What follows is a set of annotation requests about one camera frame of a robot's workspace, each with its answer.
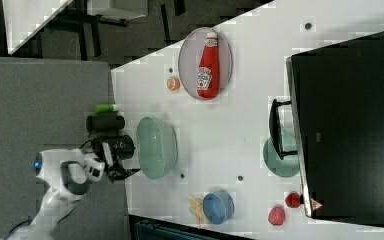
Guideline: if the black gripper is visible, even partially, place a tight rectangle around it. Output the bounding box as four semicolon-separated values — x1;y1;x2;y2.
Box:
91;135;140;182

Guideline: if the green perforated strainer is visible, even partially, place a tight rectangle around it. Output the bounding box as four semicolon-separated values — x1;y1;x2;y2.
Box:
136;117;178;180

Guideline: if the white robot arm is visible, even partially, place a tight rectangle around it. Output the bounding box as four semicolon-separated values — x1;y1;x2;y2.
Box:
2;135;139;240

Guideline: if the black cylinder object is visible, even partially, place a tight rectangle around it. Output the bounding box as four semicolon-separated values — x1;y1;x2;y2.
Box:
86;112;125;133

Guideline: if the yellow fries toy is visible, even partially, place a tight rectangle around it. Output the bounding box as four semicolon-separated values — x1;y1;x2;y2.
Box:
187;198;209;227

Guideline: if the blue bowl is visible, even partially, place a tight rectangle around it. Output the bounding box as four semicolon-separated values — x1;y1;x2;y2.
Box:
203;190;235;225

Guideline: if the orange slice toy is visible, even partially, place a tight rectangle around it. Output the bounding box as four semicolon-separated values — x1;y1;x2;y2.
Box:
166;77;180;91

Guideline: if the red ketchup bottle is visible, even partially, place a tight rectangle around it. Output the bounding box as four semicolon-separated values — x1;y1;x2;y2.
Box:
197;32;220;99

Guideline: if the pale purple plate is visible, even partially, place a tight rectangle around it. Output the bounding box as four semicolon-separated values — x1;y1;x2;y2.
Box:
178;27;233;100

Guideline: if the pink strawberry toy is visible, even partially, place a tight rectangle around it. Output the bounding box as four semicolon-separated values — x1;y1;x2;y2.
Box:
268;205;285;226

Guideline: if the green mug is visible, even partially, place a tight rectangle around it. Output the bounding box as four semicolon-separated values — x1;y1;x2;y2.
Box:
263;127;299;178

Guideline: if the red strawberry toy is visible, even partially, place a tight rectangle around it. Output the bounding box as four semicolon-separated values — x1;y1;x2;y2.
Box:
285;192;302;208

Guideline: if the black toaster oven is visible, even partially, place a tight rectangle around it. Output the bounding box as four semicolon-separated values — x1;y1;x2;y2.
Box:
269;31;384;227

